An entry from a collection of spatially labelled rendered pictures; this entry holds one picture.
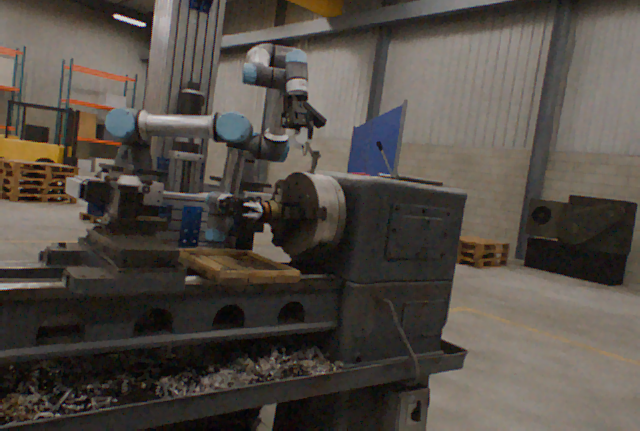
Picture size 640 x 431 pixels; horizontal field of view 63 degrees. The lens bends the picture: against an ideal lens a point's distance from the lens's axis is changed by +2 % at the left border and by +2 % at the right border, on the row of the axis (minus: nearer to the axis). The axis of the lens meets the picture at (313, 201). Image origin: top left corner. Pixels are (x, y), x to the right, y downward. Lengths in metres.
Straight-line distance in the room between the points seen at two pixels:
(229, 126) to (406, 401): 1.26
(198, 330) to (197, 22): 1.47
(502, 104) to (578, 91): 1.64
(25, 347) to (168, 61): 1.41
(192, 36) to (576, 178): 10.22
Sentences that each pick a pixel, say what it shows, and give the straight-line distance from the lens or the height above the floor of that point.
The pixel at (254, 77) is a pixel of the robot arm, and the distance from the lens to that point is 1.88.
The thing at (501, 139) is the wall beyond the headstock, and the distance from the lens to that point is 12.72.
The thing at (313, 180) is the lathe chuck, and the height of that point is 1.21.
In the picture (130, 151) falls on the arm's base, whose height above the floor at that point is 1.22.
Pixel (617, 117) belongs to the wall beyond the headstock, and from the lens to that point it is 11.93.
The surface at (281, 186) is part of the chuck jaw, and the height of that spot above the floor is 1.17.
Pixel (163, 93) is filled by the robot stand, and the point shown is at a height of 1.50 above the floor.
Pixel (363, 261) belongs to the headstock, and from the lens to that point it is 1.85.
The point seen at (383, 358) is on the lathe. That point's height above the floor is 0.57.
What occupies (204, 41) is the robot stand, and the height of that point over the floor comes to 1.78.
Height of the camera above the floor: 1.23
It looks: 3 degrees down
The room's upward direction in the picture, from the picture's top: 8 degrees clockwise
